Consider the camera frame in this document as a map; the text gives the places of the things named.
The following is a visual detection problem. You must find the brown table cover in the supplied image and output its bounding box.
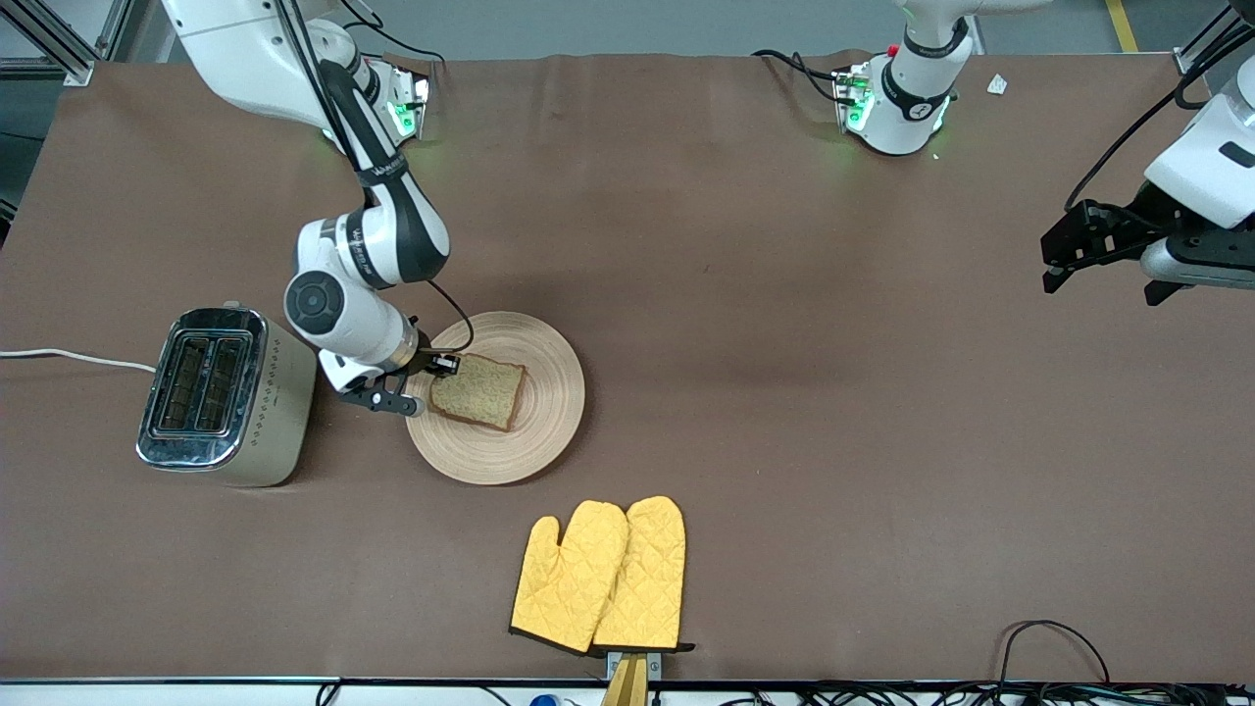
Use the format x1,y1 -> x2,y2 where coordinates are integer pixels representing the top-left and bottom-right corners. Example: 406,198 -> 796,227
0,51 -> 1255,685

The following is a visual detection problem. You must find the black cable bundle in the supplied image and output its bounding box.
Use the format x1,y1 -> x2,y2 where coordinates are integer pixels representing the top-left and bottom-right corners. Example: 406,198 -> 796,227
726,681 -> 1255,706

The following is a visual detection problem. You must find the black base cable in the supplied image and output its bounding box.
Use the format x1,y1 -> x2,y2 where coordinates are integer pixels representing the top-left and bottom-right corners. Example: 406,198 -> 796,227
338,0 -> 447,70
752,49 -> 847,105

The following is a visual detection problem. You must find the black right base cable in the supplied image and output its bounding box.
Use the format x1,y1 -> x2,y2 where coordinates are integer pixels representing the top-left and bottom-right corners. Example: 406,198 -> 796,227
338,0 -> 447,70

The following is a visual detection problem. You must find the green-lit base connector box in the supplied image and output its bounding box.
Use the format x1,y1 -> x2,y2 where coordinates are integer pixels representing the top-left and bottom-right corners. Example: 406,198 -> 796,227
832,64 -> 876,134
385,64 -> 433,140

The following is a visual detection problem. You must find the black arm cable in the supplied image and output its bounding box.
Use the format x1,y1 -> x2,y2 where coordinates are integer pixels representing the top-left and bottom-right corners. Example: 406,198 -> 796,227
1064,29 -> 1255,213
277,0 -> 476,357

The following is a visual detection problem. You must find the black looped cable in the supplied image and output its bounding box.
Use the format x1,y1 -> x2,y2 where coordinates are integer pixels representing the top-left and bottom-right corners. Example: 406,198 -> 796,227
998,620 -> 1111,685

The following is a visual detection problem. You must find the green-lit right base connector box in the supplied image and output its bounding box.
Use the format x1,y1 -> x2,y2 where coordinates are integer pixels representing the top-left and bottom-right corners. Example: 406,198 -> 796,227
385,64 -> 433,140

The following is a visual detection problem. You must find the round wooden plate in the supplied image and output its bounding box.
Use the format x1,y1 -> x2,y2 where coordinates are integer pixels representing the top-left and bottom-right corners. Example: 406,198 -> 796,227
404,311 -> 586,486

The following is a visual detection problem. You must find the white toaster power cord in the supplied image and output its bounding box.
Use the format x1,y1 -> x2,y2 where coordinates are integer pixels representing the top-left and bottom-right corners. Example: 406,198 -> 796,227
0,348 -> 158,375

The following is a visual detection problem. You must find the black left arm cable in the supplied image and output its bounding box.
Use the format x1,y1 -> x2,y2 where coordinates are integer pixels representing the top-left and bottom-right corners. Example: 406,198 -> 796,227
1064,29 -> 1255,213

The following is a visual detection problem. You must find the aluminium frame profile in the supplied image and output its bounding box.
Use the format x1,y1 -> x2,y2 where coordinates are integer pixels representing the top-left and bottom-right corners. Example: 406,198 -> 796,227
1175,8 -> 1238,76
0,0 -> 133,87

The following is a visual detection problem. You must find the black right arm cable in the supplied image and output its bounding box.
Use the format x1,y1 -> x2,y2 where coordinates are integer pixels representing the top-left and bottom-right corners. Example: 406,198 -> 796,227
277,0 -> 476,357

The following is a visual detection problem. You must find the green-lit left base connector box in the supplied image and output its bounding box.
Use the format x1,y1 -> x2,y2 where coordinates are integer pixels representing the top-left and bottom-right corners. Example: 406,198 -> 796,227
832,64 -> 876,134

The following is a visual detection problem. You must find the metal bracket with wooden bar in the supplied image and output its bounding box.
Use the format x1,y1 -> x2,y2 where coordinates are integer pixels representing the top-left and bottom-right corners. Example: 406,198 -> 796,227
601,650 -> 663,706

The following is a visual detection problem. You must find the beige chrome two-slot toaster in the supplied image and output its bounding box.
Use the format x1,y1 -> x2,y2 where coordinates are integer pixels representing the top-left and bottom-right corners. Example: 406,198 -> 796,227
135,301 -> 318,488

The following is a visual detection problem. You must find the yellow quilted oven mitt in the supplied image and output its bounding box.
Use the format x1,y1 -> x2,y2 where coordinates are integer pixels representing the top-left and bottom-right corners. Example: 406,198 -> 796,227
593,495 -> 695,654
510,500 -> 629,655

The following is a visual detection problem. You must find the black left base cable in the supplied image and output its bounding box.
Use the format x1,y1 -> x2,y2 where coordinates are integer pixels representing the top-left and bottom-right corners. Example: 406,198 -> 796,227
752,49 -> 847,105

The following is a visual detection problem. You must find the brown bread slice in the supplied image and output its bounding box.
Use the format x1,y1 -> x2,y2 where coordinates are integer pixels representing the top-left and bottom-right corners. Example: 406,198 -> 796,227
428,353 -> 528,433

